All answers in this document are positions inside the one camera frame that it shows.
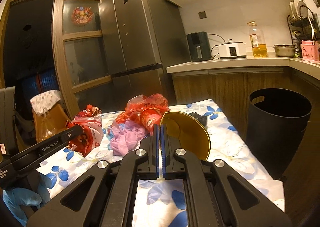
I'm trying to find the floral blue white tablecloth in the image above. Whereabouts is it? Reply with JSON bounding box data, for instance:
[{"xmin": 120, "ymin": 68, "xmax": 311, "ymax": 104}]
[{"xmin": 38, "ymin": 99, "xmax": 285, "ymax": 226}]

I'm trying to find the red white bag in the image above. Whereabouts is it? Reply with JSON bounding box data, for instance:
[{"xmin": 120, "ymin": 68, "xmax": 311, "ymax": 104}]
[{"xmin": 66, "ymin": 104, "xmax": 104, "ymax": 157}]

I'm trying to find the red gold paper cup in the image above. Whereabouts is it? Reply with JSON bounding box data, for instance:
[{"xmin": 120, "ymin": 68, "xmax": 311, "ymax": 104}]
[{"xmin": 153, "ymin": 111, "xmax": 211, "ymax": 161}]

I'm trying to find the wooden lower cabinet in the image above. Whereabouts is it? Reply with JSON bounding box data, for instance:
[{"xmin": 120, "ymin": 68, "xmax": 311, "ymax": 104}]
[{"xmin": 172, "ymin": 67, "xmax": 319, "ymax": 135}]

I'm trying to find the black dish rack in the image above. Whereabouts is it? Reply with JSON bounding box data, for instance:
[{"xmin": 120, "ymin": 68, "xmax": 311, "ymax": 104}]
[{"xmin": 287, "ymin": 0, "xmax": 319, "ymax": 57}]

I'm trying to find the wooden glass door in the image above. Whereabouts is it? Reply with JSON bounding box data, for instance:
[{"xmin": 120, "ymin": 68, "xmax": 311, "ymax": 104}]
[{"xmin": 52, "ymin": 0, "xmax": 112, "ymax": 117}]

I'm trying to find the purple plastic bag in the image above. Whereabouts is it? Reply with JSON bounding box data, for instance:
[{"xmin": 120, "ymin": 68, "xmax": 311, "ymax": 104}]
[{"xmin": 107, "ymin": 120, "xmax": 150, "ymax": 156}]

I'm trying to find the red printed paper cup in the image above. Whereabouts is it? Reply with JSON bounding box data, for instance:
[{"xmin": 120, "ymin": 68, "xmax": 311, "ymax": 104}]
[{"xmin": 140, "ymin": 108, "xmax": 168, "ymax": 136}]

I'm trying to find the cooking oil bottle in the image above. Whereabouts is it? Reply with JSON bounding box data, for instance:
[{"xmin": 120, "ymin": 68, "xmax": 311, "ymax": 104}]
[{"xmin": 247, "ymin": 21, "xmax": 268, "ymax": 58}]

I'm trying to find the black trash bin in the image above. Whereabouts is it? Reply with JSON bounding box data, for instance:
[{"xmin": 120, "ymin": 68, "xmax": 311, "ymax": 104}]
[{"xmin": 245, "ymin": 88, "xmax": 312, "ymax": 179}]

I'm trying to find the polka dot cloth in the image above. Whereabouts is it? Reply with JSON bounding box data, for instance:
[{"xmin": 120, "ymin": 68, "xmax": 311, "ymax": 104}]
[{"xmin": 30, "ymin": 90, "xmax": 61, "ymax": 116}]

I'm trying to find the small black bag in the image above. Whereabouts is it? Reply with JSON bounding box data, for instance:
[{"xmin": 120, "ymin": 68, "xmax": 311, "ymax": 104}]
[{"xmin": 189, "ymin": 112, "xmax": 207, "ymax": 128}]

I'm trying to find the pink utensil holder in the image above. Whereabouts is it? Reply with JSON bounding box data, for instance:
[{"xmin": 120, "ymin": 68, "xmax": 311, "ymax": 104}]
[{"xmin": 300, "ymin": 41, "xmax": 319, "ymax": 63}]

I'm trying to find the red printed plastic bag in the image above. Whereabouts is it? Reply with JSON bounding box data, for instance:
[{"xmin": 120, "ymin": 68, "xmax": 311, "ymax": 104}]
[{"xmin": 116, "ymin": 93, "xmax": 169, "ymax": 125}]

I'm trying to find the dark grey refrigerator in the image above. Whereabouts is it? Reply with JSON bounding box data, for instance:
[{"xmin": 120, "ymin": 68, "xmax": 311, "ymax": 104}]
[{"xmin": 99, "ymin": 0, "xmax": 190, "ymax": 105}]

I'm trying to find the orange chair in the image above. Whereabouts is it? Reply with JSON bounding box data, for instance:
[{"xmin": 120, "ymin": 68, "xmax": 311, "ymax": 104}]
[{"xmin": 33, "ymin": 103, "xmax": 71, "ymax": 143}]

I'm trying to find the white rice cooker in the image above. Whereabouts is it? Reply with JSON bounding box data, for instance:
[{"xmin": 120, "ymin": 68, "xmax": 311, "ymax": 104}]
[{"xmin": 218, "ymin": 41, "xmax": 247, "ymax": 59}]

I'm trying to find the blue gloved left hand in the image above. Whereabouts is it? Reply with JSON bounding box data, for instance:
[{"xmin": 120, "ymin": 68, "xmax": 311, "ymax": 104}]
[{"xmin": 3, "ymin": 173, "xmax": 51, "ymax": 226}]

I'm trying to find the black air fryer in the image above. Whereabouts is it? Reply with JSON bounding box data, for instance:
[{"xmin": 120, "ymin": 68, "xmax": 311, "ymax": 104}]
[{"xmin": 187, "ymin": 31, "xmax": 212, "ymax": 61}]

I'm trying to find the steel bowl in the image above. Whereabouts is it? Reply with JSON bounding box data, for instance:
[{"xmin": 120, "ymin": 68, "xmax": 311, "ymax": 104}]
[{"xmin": 273, "ymin": 44, "xmax": 296, "ymax": 58}]

